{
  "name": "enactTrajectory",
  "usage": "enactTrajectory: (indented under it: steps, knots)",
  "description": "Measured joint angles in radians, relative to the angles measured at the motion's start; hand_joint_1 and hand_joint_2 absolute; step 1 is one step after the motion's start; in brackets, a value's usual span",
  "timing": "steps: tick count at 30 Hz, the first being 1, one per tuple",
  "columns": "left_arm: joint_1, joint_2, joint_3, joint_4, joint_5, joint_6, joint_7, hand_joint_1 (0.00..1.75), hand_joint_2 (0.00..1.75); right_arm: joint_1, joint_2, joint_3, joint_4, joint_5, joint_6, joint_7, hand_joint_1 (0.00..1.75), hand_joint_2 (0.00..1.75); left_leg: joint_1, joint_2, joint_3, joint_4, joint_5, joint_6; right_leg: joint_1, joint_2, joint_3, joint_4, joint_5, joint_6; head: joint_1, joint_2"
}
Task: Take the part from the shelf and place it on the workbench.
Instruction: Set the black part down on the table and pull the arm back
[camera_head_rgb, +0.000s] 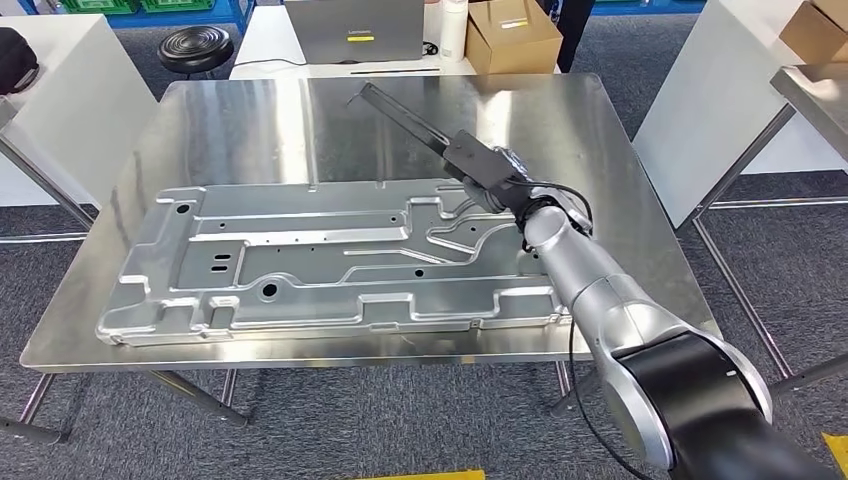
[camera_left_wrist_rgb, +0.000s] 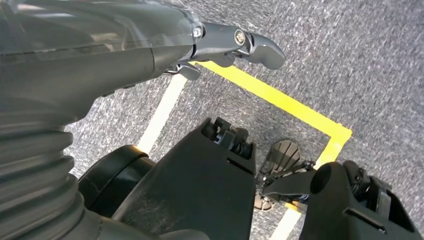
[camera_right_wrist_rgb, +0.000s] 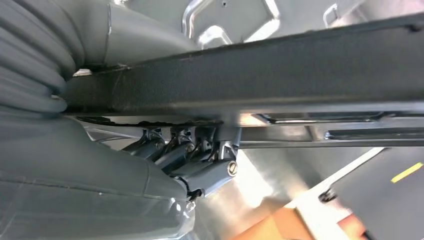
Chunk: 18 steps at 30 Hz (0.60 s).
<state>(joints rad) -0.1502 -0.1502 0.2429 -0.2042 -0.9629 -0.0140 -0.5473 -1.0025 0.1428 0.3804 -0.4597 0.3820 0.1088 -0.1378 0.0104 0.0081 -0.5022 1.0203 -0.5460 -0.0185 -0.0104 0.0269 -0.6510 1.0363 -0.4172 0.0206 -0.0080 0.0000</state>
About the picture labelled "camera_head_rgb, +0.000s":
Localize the grey laptop with yellow sticker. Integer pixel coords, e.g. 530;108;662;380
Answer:
284;0;426;66

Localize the grey stamped metal plate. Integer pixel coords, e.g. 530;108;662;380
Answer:
95;177;574;348

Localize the black plastic panel with cutouts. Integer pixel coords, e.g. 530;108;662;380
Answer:
347;81;468;162

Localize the white cylindrical bottle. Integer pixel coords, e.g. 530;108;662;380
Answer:
439;0;470;63

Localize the brown cardboard box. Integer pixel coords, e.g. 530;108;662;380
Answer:
778;0;848;66
464;0;564;75

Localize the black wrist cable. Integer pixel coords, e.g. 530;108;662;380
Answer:
516;182;641;480

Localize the black bag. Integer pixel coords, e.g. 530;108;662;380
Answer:
0;27;41;96

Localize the white desk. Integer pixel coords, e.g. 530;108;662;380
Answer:
228;5;562;81

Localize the stainless steel workbench table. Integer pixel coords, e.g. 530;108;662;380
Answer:
0;95;95;231
0;72;725;445
678;62;848;399

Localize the yellow floor tape square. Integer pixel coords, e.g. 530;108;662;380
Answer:
354;469;487;480
821;433;848;477

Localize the green plastic crate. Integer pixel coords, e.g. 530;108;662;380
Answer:
59;0;141;16

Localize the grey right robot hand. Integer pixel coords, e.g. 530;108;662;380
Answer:
461;146;531;215

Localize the black desk cable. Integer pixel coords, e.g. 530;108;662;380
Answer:
231;40;441;68

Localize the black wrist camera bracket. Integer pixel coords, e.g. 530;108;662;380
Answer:
442;130;529;215

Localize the black upright object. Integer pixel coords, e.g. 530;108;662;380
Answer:
543;0;596;74

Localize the green flat item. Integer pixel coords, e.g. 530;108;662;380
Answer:
139;0;217;13

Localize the black ribbed round part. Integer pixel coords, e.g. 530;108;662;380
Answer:
157;25;235;76

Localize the white partition panel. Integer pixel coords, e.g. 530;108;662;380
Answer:
632;0;848;231
0;14;160;209

